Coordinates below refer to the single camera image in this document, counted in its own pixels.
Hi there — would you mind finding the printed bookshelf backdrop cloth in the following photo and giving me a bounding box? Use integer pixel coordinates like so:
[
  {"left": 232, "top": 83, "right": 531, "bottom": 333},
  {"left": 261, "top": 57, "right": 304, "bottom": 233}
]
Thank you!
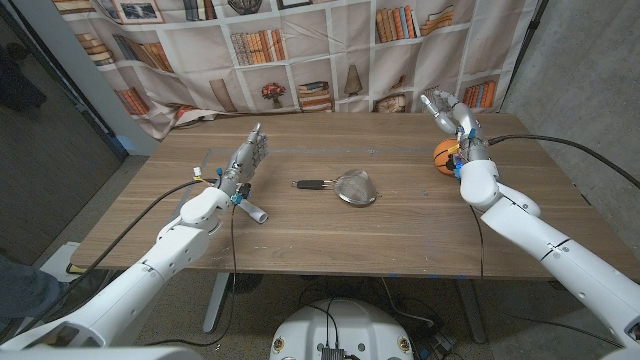
[{"left": 52, "top": 0, "right": 542, "bottom": 141}]

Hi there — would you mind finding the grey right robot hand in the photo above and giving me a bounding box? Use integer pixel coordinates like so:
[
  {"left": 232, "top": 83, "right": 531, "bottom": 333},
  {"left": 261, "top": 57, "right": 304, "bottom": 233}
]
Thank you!
[{"left": 420, "top": 89, "right": 492, "bottom": 164}]

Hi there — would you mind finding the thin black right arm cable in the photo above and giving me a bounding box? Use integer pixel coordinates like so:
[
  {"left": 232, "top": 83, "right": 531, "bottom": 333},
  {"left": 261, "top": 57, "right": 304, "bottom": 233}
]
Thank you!
[{"left": 468, "top": 203, "right": 625, "bottom": 348}]

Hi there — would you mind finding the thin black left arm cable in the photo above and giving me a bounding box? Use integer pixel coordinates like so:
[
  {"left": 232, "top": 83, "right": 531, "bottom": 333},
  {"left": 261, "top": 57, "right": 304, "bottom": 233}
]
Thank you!
[{"left": 142, "top": 202, "right": 240, "bottom": 348}]

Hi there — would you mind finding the grey table leg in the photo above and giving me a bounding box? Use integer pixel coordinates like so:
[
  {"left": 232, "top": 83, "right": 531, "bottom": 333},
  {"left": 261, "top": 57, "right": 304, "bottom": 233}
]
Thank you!
[{"left": 454, "top": 278, "right": 487, "bottom": 345}]

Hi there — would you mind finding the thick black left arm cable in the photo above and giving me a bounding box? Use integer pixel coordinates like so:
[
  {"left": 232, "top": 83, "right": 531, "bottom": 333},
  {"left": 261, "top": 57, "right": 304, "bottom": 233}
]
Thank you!
[{"left": 19, "top": 177, "right": 220, "bottom": 335}]

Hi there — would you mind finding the white table leg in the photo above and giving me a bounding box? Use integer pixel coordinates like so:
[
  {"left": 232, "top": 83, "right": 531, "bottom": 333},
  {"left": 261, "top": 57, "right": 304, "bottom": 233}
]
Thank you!
[{"left": 202, "top": 272, "right": 231, "bottom": 334}]

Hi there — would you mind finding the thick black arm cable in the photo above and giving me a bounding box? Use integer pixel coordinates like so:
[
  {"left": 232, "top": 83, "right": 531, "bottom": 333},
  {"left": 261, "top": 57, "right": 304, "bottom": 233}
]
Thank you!
[
  {"left": 487, "top": 133, "right": 640, "bottom": 191},
  {"left": 19, "top": 177, "right": 220, "bottom": 335}
]

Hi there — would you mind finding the metal mesh sieve black handle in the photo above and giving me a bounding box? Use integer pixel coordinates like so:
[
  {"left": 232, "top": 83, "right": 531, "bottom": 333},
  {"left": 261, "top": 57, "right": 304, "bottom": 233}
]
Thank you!
[{"left": 291, "top": 168, "right": 382, "bottom": 208}]

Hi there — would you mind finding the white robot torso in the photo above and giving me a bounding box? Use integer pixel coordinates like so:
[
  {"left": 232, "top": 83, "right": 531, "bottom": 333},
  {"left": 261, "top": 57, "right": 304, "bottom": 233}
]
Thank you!
[{"left": 268, "top": 298, "right": 415, "bottom": 360}]

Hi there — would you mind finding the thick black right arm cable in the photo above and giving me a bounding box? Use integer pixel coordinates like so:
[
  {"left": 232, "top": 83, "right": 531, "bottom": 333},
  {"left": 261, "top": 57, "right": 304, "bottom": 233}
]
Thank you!
[{"left": 487, "top": 133, "right": 640, "bottom": 191}]

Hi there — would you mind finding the grey power strip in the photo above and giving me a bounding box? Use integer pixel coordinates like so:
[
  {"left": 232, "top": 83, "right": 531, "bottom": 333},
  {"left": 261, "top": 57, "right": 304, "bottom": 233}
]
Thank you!
[{"left": 424, "top": 330, "right": 457, "bottom": 356}]

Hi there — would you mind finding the person's leg in blue jeans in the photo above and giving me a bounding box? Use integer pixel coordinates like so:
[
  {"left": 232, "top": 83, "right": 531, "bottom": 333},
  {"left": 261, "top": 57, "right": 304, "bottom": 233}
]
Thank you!
[{"left": 0, "top": 254, "right": 69, "bottom": 324}]

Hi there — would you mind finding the white floor cable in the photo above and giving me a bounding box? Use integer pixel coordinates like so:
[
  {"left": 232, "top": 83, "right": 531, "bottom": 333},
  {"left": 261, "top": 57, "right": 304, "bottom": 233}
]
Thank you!
[{"left": 380, "top": 277, "right": 435, "bottom": 327}]

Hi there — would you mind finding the short white plastic tube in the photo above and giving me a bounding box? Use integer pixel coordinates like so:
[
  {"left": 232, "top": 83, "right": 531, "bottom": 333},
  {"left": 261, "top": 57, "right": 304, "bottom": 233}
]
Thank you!
[{"left": 238, "top": 198, "right": 270, "bottom": 225}]

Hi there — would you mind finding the small orange basketball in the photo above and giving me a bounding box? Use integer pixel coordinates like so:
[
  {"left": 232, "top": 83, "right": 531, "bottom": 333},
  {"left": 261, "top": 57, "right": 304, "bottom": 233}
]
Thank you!
[{"left": 432, "top": 138, "right": 464, "bottom": 177}]

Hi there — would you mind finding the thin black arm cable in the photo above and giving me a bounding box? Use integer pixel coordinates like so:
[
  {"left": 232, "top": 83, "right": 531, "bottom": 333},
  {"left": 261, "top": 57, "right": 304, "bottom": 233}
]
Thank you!
[
  {"left": 142, "top": 202, "right": 240, "bottom": 348},
  {"left": 468, "top": 203, "right": 625, "bottom": 348}
]

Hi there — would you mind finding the black backdrop stand pole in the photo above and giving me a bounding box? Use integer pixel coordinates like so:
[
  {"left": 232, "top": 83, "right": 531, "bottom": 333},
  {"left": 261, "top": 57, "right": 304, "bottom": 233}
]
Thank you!
[{"left": 499, "top": 0, "right": 551, "bottom": 112}]

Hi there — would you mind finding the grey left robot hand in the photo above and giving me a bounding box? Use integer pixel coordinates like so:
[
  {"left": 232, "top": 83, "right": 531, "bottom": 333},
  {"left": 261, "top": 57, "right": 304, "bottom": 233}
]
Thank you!
[{"left": 215, "top": 122, "right": 270, "bottom": 197}]

